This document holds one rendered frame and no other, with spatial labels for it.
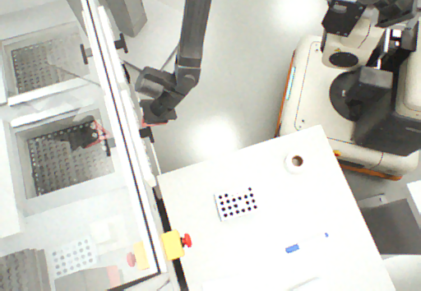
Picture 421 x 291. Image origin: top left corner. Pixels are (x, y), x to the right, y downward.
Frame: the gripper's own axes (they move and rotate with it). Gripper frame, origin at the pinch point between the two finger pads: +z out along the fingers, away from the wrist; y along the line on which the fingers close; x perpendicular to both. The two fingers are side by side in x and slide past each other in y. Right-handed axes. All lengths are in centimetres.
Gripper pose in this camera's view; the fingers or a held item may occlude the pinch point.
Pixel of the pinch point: (145, 123)
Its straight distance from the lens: 111.3
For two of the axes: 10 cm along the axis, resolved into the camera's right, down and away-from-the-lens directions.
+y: -7.7, 0.6, -6.3
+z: -5.4, 4.4, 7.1
